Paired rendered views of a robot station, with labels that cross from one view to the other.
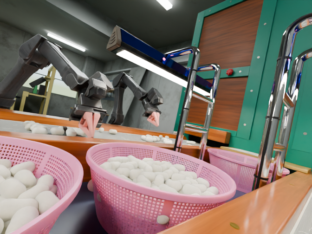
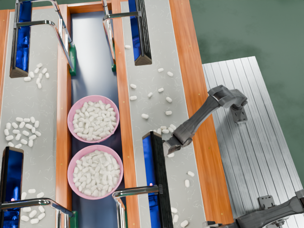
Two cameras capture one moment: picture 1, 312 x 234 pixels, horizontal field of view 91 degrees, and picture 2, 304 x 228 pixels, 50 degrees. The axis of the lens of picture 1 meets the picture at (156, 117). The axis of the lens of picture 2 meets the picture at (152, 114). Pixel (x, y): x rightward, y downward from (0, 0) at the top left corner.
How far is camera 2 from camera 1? 1.67 m
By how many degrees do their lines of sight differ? 105
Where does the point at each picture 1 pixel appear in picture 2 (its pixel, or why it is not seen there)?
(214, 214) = (65, 163)
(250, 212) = (61, 173)
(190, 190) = (82, 177)
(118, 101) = not seen: hidden behind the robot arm
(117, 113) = not seen: hidden behind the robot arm
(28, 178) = (99, 135)
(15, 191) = (93, 133)
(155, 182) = (92, 168)
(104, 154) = (116, 156)
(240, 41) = not seen: outside the picture
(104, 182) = (89, 149)
